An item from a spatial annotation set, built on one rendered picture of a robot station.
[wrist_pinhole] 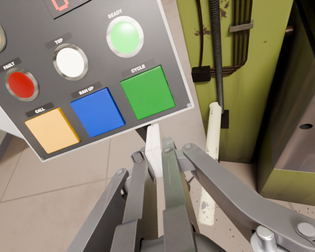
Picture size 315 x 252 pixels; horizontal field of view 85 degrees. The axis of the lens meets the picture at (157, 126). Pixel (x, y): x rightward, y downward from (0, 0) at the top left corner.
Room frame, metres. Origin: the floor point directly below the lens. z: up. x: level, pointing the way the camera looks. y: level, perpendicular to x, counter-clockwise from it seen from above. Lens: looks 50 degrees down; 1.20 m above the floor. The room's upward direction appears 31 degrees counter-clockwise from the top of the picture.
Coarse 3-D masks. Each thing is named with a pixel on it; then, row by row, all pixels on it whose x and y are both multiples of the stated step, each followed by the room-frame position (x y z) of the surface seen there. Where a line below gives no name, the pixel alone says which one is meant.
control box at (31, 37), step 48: (0, 0) 0.37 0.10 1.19; (48, 0) 0.34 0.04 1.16; (96, 0) 0.32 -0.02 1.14; (144, 0) 0.29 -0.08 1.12; (0, 48) 0.36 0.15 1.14; (48, 48) 0.33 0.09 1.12; (96, 48) 0.30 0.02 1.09; (144, 48) 0.26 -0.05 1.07; (0, 96) 0.34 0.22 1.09; (48, 96) 0.31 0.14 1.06
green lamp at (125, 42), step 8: (120, 24) 0.29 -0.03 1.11; (128, 24) 0.28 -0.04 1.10; (112, 32) 0.29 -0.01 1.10; (120, 32) 0.28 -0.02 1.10; (128, 32) 0.28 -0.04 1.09; (136, 32) 0.27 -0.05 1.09; (112, 40) 0.29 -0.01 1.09; (120, 40) 0.28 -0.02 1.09; (128, 40) 0.28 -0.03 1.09; (136, 40) 0.27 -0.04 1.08; (120, 48) 0.28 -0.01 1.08; (128, 48) 0.27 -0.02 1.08
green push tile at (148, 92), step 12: (144, 72) 0.25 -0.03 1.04; (156, 72) 0.24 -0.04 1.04; (132, 84) 0.25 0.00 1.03; (144, 84) 0.24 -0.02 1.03; (156, 84) 0.23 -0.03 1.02; (132, 96) 0.24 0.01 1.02; (144, 96) 0.23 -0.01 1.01; (156, 96) 0.22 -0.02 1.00; (168, 96) 0.21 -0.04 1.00; (132, 108) 0.23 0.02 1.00; (144, 108) 0.22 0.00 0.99; (156, 108) 0.22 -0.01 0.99; (168, 108) 0.21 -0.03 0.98
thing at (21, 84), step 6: (18, 72) 0.34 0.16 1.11; (12, 78) 0.34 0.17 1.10; (18, 78) 0.33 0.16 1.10; (24, 78) 0.33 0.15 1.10; (12, 84) 0.33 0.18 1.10; (18, 84) 0.33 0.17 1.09; (24, 84) 0.33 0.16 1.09; (30, 84) 0.32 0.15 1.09; (12, 90) 0.33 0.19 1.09; (18, 90) 0.33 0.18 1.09; (24, 90) 0.32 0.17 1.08; (30, 90) 0.32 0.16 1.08; (24, 96) 0.32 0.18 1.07
